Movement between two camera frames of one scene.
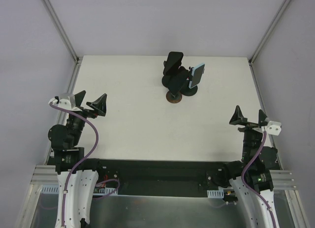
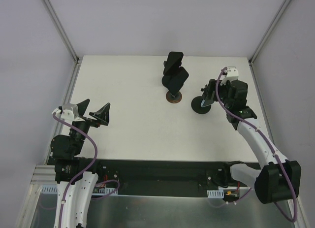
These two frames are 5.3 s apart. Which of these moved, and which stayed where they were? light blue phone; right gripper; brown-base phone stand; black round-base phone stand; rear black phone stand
Moved: right gripper; black round-base phone stand; light blue phone
Stayed: brown-base phone stand; rear black phone stand
